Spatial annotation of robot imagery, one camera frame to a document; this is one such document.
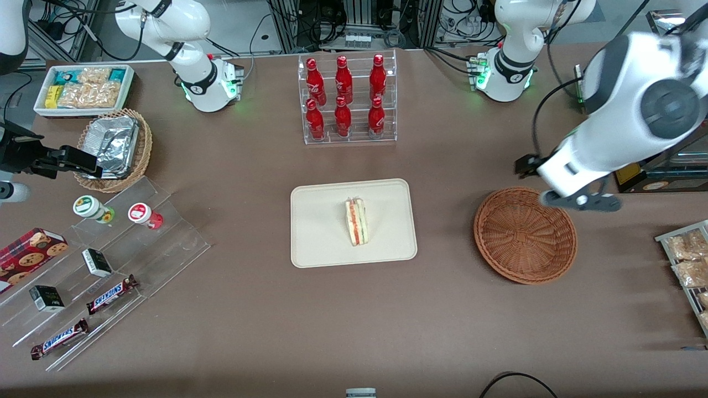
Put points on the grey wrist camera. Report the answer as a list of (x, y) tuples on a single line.
[(14, 192), (581, 202)]

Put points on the beige plastic tray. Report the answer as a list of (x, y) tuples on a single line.
[(321, 226)]

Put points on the clear acrylic bottle rack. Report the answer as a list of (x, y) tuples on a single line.
[(359, 138)]

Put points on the clear acrylic stepped shelf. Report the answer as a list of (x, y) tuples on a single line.
[(166, 243)]

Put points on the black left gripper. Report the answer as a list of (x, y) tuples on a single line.
[(526, 165)]

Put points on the red cookie box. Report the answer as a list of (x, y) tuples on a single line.
[(30, 255)]

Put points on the metal equipment rack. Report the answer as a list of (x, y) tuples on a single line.
[(359, 14)]

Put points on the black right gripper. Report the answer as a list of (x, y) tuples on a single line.
[(19, 153)]

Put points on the light wicker basket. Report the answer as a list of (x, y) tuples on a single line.
[(145, 149)]

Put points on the large clear cracker bag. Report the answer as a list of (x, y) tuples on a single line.
[(88, 95)]

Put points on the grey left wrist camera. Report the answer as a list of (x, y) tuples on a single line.
[(581, 202)]

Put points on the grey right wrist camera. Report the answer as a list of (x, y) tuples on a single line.
[(14, 192)]

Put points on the silver foil container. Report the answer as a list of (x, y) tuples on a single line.
[(113, 143)]

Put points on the round brown wicker basket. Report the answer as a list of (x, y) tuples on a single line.
[(522, 237)]

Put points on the small black box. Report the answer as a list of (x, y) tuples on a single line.
[(97, 262), (47, 298)]

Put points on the small clear cracker bag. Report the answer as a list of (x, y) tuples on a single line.
[(94, 74)]

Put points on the aluminium frame rail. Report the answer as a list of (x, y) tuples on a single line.
[(52, 41)]

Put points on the small grey device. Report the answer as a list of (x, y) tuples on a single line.
[(360, 393)]

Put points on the teal snack packet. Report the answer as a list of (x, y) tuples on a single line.
[(66, 77), (117, 74)]

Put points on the white snack bin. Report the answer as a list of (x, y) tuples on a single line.
[(41, 108)]

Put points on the yellow snack packet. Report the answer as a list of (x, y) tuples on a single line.
[(51, 97)]

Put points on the red lid cup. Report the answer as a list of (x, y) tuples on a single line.
[(141, 213)]

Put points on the black display case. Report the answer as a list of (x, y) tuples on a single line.
[(675, 185)]

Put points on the green lid cup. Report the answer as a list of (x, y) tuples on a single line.
[(88, 207)]

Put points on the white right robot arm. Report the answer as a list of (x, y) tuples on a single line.
[(202, 83)]

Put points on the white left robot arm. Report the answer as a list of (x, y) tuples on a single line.
[(619, 83)]

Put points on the Snickers bar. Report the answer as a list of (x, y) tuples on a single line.
[(60, 339), (110, 294)]

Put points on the red cola bottle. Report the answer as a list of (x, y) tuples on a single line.
[(314, 83), (343, 120), (378, 78), (376, 120), (315, 122), (343, 80)]

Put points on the triangle sandwich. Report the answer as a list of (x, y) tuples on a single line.
[(357, 222)]

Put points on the clear pastry bag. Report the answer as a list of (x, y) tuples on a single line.
[(688, 246), (691, 273)]

